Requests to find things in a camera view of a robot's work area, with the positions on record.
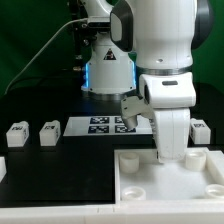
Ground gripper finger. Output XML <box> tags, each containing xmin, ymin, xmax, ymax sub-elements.
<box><xmin>121</xmin><ymin>96</ymin><xmax>153</xmax><ymax>129</ymax></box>

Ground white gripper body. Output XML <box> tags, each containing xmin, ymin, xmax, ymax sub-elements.
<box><xmin>139</xmin><ymin>73</ymin><xmax>196</xmax><ymax>163</ymax></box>

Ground white square tabletop part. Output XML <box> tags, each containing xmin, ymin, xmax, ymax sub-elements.
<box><xmin>114</xmin><ymin>148</ymin><xmax>224</xmax><ymax>202</ymax></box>

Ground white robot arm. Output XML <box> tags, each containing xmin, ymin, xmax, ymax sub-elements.
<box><xmin>85</xmin><ymin>0</ymin><xmax>211</xmax><ymax>162</ymax></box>

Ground white marker sheet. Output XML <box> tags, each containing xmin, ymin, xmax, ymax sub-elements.
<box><xmin>64</xmin><ymin>116</ymin><xmax>152</xmax><ymax>137</ymax></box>

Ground white left obstacle block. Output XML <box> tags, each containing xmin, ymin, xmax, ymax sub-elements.
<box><xmin>0</xmin><ymin>157</ymin><xmax>7</xmax><ymax>182</ymax></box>

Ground grey cable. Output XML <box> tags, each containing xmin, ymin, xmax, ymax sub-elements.
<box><xmin>3</xmin><ymin>18</ymin><xmax>88</xmax><ymax>96</ymax></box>

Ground white front fence rail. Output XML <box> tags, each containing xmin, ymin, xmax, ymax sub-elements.
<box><xmin>0</xmin><ymin>200</ymin><xmax>224</xmax><ymax>224</ymax></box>

